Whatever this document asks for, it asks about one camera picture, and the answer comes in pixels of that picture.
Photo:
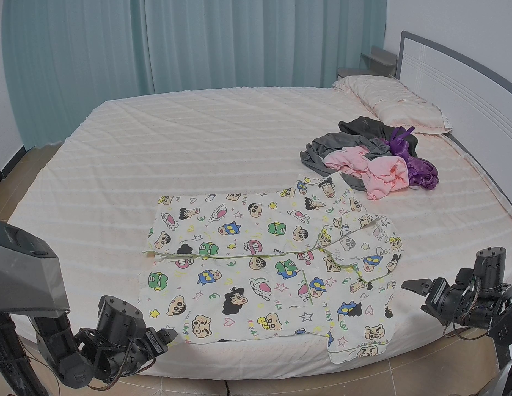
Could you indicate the black garment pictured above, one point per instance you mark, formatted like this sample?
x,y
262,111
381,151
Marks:
x,y
363,128

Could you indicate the grey garment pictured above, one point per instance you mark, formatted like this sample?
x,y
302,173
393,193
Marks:
x,y
318,151

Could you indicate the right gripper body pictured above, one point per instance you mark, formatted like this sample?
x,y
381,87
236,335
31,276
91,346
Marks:
x,y
435,299

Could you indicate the purple garment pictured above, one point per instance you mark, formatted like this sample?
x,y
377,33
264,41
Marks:
x,y
423,175

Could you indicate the cream pillow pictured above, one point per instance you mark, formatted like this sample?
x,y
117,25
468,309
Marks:
x,y
404,105

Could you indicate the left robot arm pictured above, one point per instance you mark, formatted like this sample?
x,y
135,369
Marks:
x,y
25,270

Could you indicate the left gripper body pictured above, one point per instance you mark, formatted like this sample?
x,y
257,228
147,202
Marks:
x,y
155,343

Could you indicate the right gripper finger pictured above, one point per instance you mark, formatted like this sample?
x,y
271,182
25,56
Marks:
x,y
421,290
423,282

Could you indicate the grey bedside table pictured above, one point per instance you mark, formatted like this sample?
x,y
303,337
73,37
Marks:
x,y
382,58

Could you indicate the white printed pyjama top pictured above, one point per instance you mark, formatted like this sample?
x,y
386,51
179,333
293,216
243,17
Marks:
x,y
239,262

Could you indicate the pink garment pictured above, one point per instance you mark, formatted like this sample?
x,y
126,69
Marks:
x,y
384,175

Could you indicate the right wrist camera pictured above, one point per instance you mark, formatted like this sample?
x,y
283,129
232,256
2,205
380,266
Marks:
x,y
464,279

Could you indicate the blue-green curtain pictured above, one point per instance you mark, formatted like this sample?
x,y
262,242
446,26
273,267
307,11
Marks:
x,y
74,56
260,31

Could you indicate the bed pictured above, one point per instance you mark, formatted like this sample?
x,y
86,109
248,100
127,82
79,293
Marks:
x,y
198,138

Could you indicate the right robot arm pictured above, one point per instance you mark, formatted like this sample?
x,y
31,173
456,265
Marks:
x,y
491,270

